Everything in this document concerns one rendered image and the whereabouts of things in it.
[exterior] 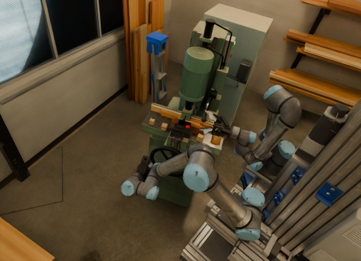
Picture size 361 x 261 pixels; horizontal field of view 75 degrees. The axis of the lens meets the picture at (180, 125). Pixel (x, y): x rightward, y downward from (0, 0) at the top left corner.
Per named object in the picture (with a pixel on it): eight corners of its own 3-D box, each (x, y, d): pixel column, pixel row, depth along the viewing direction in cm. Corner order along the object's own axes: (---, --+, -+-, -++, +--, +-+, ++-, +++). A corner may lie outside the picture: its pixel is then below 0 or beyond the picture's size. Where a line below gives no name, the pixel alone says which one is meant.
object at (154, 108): (150, 110, 184) (151, 105, 180) (151, 108, 185) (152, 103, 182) (224, 133, 177) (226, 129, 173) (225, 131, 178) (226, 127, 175)
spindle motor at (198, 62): (175, 98, 157) (182, 54, 136) (182, 84, 170) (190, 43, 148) (200, 105, 155) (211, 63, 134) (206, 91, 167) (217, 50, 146)
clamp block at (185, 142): (165, 145, 164) (167, 136, 157) (172, 132, 173) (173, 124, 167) (186, 152, 162) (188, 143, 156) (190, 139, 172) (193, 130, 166)
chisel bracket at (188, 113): (180, 120, 173) (181, 111, 167) (185, 109, 183) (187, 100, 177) (189, 123, 172) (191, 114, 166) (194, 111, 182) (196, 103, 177)
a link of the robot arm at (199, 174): (266, 216, 122) (204, 145, 104) (265, 244, 112) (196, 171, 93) (245, 218, 130) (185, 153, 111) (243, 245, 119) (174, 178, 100)
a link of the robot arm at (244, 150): (239, 161, 152) (245, 150, 144) (230, 149, 159) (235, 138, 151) (248, 159, 155) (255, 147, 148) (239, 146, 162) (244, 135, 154)
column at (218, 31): (176, 114, 201) (191, 29, 152) (183, 99, 217) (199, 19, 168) (201, 121, 198) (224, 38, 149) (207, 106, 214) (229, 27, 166)
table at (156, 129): (135, 138, 168) (135, 132, 164) (151, 113, 190) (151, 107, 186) (216, 165, 161) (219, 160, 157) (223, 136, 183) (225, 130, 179)
